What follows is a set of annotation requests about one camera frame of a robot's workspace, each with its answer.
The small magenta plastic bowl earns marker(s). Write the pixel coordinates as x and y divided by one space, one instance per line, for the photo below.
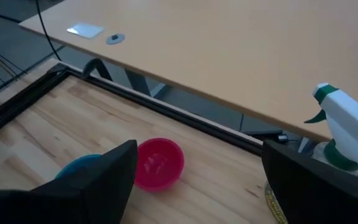
160 165

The blue plastic bowl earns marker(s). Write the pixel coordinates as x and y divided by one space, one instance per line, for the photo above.
79 163

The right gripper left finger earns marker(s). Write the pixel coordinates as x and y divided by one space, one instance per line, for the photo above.
73 199

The beige wooden desk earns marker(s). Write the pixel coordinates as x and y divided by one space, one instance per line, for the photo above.
228 46

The black aluminium table frame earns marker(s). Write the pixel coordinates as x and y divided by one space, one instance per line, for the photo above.
166 109

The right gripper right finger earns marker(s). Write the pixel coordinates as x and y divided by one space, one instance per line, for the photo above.
322 196

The spray bottle with white trigger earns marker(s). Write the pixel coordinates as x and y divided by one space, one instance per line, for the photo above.
350 124

